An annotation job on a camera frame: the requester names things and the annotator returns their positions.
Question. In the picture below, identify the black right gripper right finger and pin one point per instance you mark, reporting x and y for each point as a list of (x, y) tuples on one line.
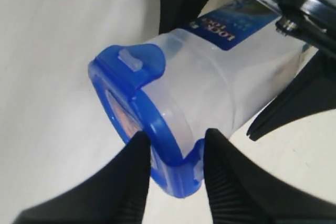
[(240, 191)]

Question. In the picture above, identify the clear plastic tall container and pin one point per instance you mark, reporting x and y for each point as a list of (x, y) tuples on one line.
[(221, 69)]

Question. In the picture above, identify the blue container lid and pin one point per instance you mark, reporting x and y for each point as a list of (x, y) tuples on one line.
[(129, 83)]

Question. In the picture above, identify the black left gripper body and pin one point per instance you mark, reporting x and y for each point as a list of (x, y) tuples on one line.
[(302, 6)]

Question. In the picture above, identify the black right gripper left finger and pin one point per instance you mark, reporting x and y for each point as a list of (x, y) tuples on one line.
[(115, 194)]

